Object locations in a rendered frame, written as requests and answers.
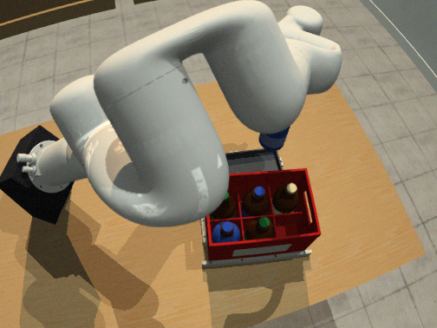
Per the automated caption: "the brown bottle with cream cap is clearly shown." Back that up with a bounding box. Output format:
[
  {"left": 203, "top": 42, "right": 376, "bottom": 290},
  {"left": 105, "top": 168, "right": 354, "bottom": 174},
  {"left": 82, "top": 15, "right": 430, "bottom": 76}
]
[{"left": 271, "top": 183, "right": 299, "bottom": 214}]

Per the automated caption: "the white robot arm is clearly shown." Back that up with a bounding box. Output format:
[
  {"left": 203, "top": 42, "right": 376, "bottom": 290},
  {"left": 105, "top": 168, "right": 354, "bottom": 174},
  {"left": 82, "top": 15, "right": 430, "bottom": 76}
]
[{"left": 16, "top": 0, "right": 342, "bottom": 227}]

